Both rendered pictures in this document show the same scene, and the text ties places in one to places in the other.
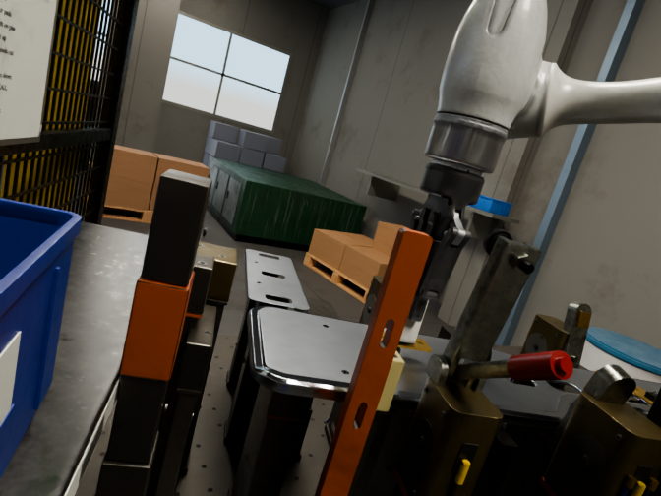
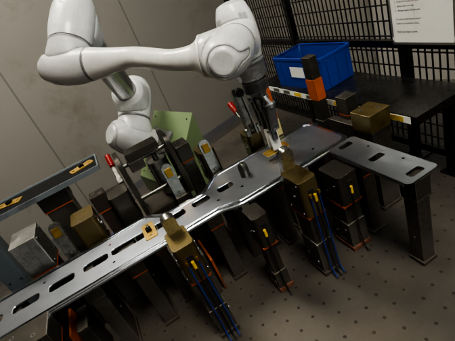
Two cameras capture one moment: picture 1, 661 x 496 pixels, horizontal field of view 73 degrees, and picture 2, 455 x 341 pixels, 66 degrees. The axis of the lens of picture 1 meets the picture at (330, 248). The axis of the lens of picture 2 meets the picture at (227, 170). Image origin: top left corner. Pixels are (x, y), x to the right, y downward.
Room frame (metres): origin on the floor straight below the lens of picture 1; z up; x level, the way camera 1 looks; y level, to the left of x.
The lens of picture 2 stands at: (1.58, -0.29, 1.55)
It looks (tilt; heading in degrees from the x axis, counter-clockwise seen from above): 28 degrees down; 181
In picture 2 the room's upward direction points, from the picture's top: 23 degrees counter-clockwise
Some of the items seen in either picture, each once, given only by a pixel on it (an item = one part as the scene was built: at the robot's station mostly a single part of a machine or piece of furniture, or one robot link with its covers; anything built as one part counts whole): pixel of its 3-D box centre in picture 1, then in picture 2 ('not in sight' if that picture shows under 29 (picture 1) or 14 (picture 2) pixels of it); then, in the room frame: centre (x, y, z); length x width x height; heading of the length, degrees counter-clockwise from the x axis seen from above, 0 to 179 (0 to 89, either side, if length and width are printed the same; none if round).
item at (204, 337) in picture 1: (179, 423); (351, 156); (0.53, 0.13, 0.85); 0.12 x 0.03 x 0.30; 15
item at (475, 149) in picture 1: (463, 147); (250, 69); (0.58, -0.13, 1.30); 0.09 x 0.09 x 0.06
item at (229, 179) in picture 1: (278, 205); not in sight; (5.87, 0.81, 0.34); 1.74 x 1.59 x 0.69; 30
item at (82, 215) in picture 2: not in sight; (111, 255); (0.58, -0.78, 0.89); 0.12 x 0.08 x 0.38; 15
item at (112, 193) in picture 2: not in sight; (141, 231); (0.51, -0.67, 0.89); 0.12 x 0.07 x 0.38; 15
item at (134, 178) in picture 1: (146, 183); not in sight; (4.78, 2.12, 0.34); 1.17 x 0.83 x 0.69; 121
